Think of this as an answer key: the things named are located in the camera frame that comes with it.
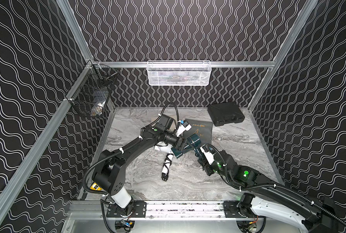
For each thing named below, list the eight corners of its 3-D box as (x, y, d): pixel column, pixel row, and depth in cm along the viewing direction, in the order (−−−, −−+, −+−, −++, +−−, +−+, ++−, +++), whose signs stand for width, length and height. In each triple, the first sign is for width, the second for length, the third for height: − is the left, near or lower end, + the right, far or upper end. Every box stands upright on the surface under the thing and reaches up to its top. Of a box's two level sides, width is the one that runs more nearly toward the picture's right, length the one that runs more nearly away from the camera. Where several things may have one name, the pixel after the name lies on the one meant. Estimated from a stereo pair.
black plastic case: (215, 128, 110) (217, 123, 105) (205, 109, 122) (206, 104, 118) (243, 122, 113) (246, 117, 109) (230, 104, 126) (232, 99, 121)
